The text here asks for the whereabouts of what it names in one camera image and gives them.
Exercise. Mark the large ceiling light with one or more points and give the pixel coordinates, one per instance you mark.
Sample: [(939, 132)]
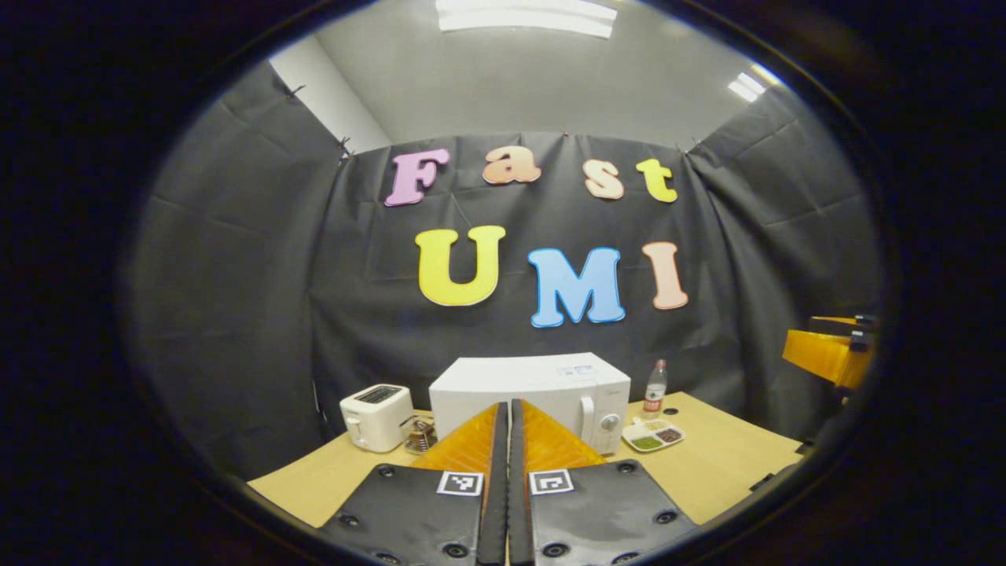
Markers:
[(526, 17)]

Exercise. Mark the white divided dish of beans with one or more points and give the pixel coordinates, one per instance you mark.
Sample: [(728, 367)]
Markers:
[(652, 435)]

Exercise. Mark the white microwave oven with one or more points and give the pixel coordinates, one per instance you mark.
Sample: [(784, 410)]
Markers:
[(519, 377)]

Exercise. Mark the black backdrop cloth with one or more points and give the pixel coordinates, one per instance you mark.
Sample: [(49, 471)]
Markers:
[(236, 314)]

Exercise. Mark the clear water bottle red label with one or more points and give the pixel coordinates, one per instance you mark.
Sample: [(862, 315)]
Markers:
[(655, 393)]

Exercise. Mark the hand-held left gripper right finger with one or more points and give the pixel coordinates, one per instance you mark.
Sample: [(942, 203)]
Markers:
[(519, 487)]

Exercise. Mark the white toaster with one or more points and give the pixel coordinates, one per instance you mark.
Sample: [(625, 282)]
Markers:
[(377, 417)]

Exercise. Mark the small ceiling light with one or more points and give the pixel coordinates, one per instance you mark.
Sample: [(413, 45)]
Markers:
[(747, 85)]

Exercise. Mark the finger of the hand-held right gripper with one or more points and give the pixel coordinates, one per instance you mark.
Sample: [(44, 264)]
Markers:
[(841, 322), (825, 358)]

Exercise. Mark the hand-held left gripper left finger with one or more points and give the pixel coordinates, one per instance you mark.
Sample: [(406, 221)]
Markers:
[(497, 487)]

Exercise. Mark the small glass jar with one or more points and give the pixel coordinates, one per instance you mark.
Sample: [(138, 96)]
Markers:
[(420, 436)]

